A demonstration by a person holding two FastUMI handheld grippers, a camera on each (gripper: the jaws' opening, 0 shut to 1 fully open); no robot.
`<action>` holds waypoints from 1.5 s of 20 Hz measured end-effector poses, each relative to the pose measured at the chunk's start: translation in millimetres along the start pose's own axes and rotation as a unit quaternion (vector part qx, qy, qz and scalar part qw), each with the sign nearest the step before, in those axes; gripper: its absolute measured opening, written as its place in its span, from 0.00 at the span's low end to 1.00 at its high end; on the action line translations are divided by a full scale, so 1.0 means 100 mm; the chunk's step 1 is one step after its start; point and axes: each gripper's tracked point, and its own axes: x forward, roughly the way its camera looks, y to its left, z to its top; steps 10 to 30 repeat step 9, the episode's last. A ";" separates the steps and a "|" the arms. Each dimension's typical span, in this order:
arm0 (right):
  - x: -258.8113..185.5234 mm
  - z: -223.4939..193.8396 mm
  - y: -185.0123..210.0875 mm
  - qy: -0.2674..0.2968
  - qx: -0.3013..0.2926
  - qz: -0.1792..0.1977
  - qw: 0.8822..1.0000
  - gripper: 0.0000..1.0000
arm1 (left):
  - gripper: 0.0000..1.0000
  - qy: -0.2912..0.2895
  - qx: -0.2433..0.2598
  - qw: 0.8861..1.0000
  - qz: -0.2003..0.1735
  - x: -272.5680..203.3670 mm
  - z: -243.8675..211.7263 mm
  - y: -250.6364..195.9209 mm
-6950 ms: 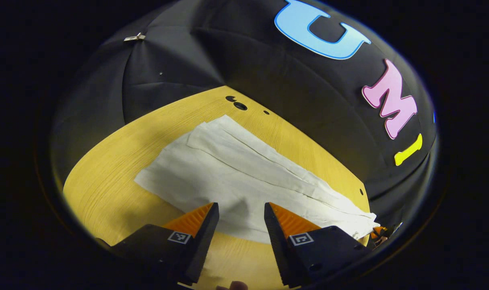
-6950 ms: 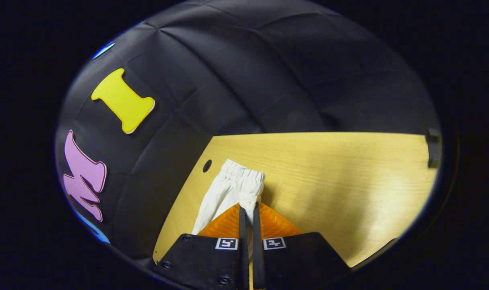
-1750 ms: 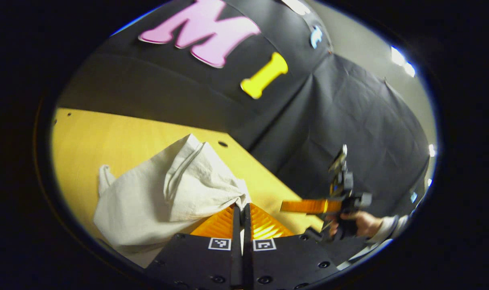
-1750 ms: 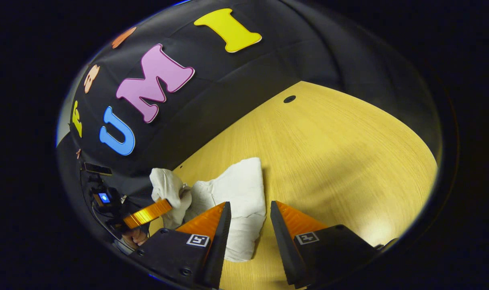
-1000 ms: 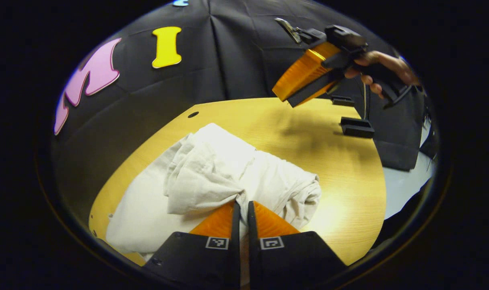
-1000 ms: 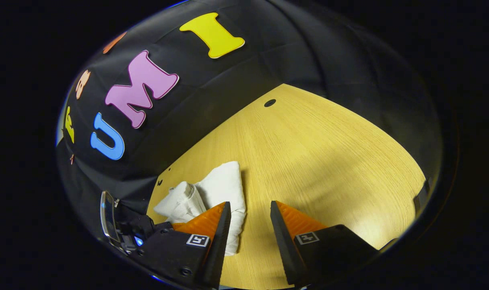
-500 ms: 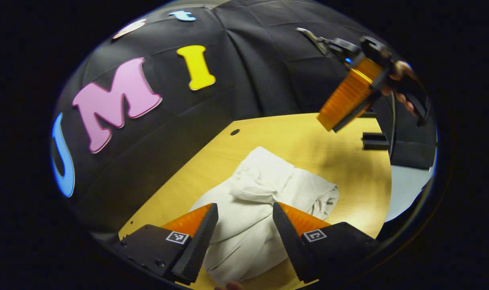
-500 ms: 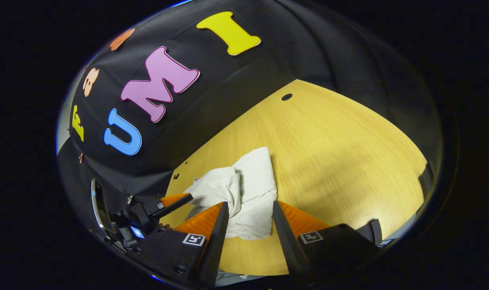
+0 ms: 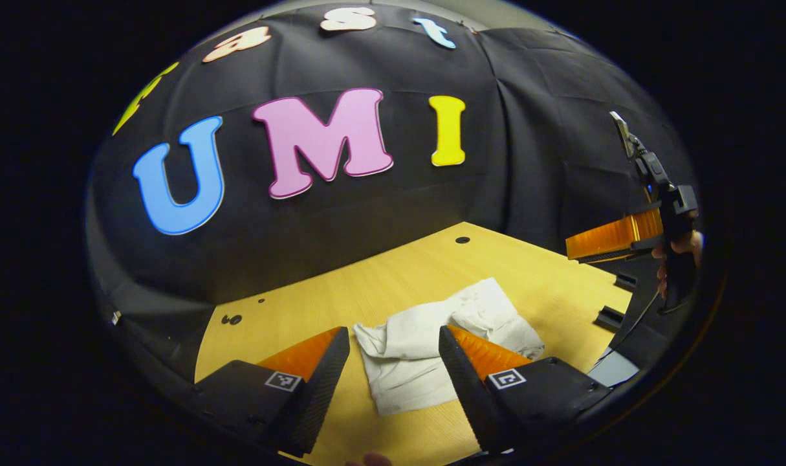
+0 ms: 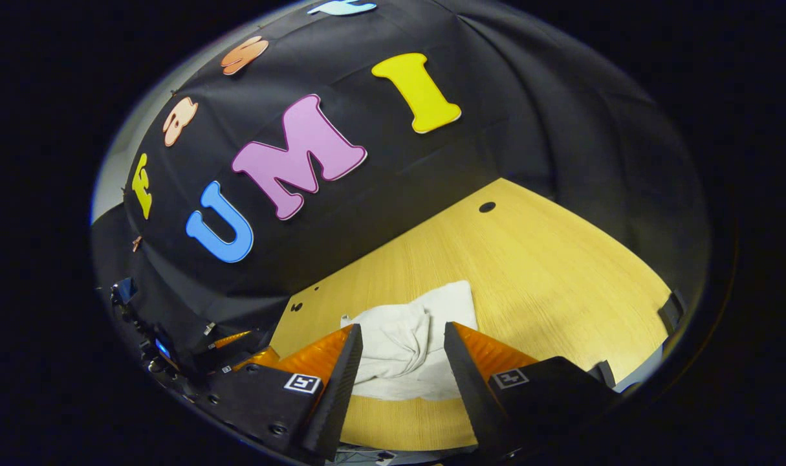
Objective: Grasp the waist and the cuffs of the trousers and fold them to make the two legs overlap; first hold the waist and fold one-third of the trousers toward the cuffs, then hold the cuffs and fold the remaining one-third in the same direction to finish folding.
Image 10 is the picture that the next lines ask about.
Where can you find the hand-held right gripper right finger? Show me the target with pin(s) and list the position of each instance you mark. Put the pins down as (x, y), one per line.
(467, 388)

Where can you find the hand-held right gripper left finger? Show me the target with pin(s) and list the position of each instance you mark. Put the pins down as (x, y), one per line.
(338, 395)

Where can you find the white jeans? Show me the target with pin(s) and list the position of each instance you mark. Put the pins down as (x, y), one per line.
(399, 343)

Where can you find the black bracket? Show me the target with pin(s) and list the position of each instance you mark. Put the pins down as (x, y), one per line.
(672, 312)

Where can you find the black backdrop cloth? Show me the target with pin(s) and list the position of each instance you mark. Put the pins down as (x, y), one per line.
(528, 97)

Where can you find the copper binder clip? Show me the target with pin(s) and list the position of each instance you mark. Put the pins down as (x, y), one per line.
(136, 243)

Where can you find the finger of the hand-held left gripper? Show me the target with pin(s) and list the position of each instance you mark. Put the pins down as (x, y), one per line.
(260, 359)
(232, 340)

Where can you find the silver binder clip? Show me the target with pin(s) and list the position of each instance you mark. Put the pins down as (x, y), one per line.
(208, 328)

